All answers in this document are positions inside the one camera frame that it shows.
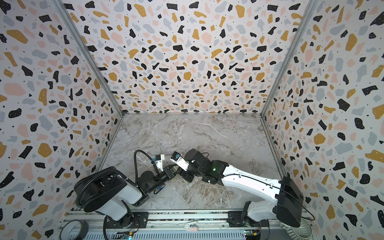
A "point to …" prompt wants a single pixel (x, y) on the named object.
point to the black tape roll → (64, 233)
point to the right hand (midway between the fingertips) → (176, 166)
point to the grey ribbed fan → (303, 232)
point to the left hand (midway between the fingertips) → (182, 164)
